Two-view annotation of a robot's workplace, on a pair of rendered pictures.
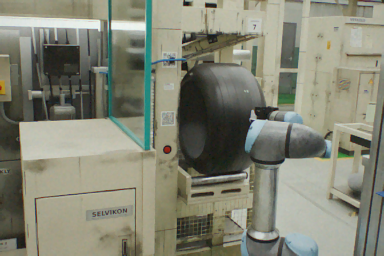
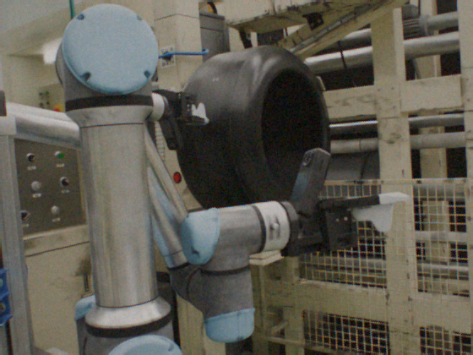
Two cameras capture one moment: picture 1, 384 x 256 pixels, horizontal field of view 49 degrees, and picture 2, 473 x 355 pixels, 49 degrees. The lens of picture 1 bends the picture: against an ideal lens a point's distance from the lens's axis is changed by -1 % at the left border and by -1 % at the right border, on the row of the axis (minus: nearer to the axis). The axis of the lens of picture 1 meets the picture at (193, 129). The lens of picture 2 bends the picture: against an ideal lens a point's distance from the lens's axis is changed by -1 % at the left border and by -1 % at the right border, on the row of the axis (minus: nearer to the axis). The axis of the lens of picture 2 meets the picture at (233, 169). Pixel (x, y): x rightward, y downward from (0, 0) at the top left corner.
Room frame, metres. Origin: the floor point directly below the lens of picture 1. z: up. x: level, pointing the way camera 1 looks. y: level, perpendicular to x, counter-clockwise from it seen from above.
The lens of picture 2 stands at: (1.33, -1.69, 1.18)
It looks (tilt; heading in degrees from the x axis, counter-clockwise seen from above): 3 degrees down; 61
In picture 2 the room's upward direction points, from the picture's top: 4 degrees counter-clockwise
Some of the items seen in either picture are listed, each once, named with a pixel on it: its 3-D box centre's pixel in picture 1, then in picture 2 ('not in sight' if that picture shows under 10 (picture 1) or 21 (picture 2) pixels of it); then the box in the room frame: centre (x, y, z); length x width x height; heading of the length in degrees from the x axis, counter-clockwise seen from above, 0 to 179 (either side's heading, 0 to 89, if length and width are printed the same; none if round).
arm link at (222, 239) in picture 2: not in sight; (221, 236); (1.68, -1.00, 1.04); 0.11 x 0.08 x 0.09; 175
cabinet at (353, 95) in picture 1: (366, 110); not in sight; (6.37, -2.59, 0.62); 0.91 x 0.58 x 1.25; 110
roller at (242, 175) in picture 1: (216, 178); not in sight; (2.14, -0.13, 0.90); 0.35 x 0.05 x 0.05; 113
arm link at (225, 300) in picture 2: not in sight; (223, 297); (1.68, -0.99, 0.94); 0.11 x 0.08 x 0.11; 85
